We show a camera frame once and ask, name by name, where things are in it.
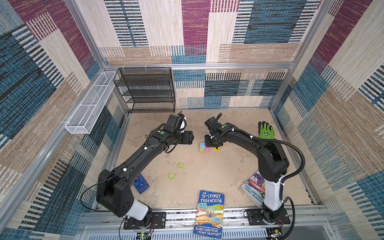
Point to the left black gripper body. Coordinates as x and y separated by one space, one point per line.
185 138

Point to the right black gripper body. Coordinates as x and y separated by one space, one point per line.
212 141

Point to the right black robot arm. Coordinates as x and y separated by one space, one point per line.
272 160

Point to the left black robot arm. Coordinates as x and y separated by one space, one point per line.
114 187

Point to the lower green cylinder block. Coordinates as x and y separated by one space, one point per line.
171 175

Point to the green black work glove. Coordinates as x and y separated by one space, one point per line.
266 131

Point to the purple treehouse book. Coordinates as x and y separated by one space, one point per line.
254 187

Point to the blue box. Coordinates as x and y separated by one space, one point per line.
141 184

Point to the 91-storey treehouse book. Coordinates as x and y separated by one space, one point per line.
210 215

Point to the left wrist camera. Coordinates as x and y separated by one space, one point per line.
176 123

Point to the black wire shelf rack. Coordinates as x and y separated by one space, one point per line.
147 90

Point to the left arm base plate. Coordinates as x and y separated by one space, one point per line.
155 220

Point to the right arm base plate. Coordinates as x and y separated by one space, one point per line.
259 217

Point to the white wire mesh basket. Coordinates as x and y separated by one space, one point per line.
87 113

